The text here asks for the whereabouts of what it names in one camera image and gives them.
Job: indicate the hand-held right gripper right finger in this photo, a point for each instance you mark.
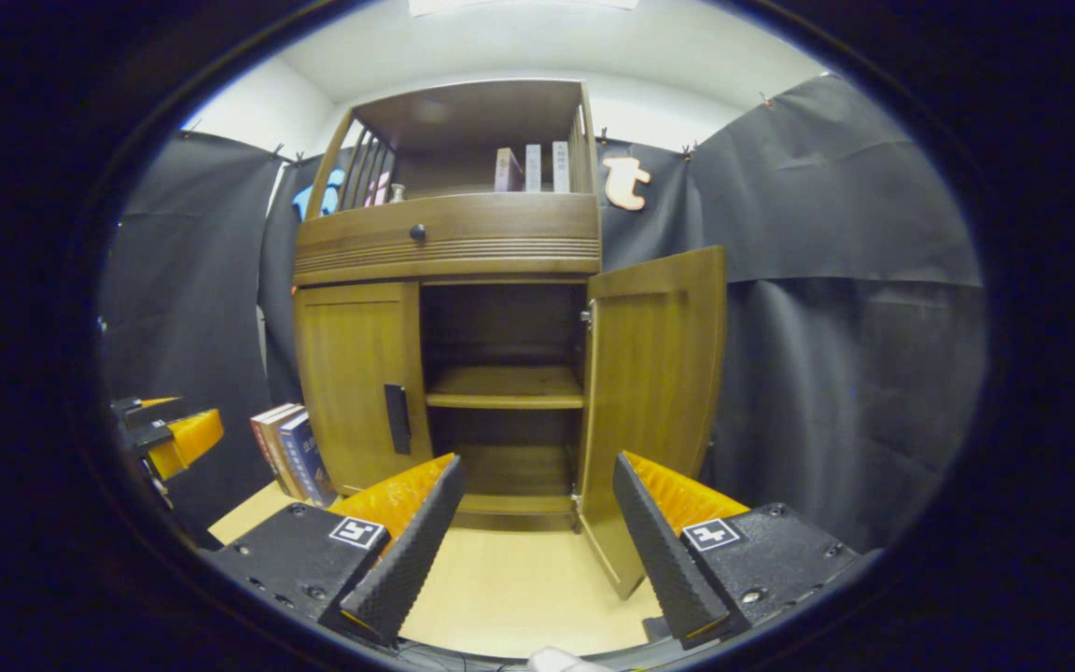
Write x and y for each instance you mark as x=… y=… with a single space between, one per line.
x=663 y=555

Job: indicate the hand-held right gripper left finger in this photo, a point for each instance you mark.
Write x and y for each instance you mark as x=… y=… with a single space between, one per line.
x=411 y=555

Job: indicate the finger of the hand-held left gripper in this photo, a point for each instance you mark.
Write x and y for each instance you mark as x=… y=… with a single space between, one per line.
x=138 y=405
x=185 y=439

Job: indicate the wooden cabinet door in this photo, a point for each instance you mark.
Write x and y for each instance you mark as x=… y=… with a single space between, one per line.
x=654 y=392
x=351 y=373

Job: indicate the wooden double-door shoe cabinet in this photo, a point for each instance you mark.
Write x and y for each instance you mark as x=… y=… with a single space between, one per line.
x=481 y=117

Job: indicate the wooden inner cabinet shelf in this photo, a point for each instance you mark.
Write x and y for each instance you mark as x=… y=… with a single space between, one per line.
x=505 y=387

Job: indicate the wooden cabinet drawer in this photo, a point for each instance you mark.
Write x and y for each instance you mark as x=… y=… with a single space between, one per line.
x=500 y=233

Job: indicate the red book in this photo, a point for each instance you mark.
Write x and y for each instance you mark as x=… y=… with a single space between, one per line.
x=262 y=434

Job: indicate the brown book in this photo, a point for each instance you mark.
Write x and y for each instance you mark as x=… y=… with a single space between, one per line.
x=278 y=453

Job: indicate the blue book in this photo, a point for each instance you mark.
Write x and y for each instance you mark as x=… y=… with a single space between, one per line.
x=306 y=462

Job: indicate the black backdrop cloth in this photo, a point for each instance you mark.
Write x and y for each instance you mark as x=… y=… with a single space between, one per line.
x=855 y=373

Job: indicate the lilac book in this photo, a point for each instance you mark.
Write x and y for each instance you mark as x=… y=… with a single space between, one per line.
x=533 y=170

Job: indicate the large ceiling light panel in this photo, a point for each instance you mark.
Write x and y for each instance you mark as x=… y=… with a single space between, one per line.
x=523 y=6

